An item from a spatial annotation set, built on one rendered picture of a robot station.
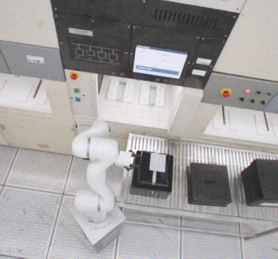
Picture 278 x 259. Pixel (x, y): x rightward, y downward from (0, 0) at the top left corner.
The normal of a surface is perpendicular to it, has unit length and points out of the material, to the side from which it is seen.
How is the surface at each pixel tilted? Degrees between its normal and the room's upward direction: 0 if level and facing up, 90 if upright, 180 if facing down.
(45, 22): 90
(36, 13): 90
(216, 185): 0
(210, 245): 0
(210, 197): 0
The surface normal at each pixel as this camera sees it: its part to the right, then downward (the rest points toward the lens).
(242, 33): -0.10, 0.83
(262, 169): 0.11, -0.55
